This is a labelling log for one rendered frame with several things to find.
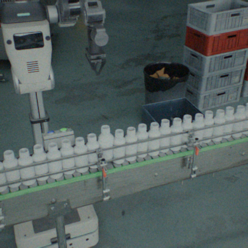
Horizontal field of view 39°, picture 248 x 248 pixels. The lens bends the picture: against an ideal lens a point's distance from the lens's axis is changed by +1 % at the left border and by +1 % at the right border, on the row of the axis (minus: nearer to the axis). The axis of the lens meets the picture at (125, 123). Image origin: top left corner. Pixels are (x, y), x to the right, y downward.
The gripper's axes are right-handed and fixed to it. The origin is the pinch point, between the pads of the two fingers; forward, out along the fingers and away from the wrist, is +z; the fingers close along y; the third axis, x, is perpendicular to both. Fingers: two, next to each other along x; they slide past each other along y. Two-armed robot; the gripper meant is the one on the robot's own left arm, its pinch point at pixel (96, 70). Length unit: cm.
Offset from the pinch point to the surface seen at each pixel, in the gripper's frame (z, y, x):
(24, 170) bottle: 32, -18, 36
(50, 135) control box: 28.1, -1.6, 23.0
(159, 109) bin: 50, 40, -51
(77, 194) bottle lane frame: 50, -20, 16
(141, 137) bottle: 28.3, -16.5, -15.9
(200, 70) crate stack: 89, 167, -160
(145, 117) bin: 50, 33, -39
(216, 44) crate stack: 60, 163, -172
